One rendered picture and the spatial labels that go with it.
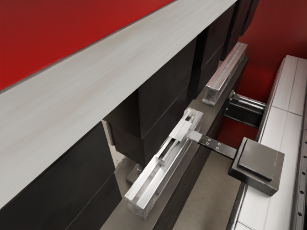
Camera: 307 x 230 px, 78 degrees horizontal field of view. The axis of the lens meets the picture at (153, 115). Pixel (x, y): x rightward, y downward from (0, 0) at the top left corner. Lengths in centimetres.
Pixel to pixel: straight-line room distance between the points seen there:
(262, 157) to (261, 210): 12
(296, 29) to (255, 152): 84
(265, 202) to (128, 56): 49
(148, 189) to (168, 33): 41
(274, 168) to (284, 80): 51
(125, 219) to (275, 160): 43
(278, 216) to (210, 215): 103
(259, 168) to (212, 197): 110
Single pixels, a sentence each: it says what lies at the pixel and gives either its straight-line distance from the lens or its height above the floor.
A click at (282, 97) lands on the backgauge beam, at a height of 98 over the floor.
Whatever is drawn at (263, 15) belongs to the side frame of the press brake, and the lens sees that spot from 127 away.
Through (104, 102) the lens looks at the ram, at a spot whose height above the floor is 136.
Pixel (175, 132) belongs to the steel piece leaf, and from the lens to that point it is 59.
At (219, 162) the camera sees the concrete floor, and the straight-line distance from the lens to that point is 178.
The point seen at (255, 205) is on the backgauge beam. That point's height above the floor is 98.
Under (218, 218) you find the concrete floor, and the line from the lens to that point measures 158.
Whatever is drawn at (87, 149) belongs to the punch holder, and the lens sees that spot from 17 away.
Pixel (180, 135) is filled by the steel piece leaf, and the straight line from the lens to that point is 58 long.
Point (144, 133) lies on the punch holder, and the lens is 25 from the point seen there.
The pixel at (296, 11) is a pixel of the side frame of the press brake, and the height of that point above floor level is 115.
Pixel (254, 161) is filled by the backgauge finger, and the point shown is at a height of 103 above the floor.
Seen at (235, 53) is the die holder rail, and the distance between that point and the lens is 114.
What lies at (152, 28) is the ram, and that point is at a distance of 19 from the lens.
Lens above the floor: 146
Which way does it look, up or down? 46 degrees down
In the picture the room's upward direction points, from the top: straight up
